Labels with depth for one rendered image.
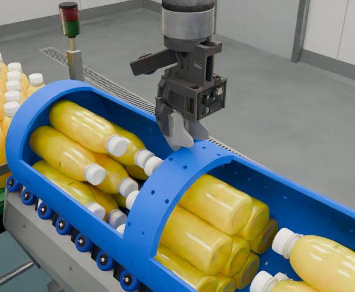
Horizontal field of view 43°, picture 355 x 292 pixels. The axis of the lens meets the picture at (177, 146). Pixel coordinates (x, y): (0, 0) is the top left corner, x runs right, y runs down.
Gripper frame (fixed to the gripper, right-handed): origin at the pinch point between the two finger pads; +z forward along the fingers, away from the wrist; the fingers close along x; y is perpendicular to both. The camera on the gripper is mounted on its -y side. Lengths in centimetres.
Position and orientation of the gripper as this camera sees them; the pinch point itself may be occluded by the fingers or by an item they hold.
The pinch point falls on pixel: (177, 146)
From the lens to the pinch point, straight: 78.5
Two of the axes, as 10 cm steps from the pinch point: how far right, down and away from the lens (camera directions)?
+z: 0.0, 8.5, 5.2
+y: 7.1, 3.7, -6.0
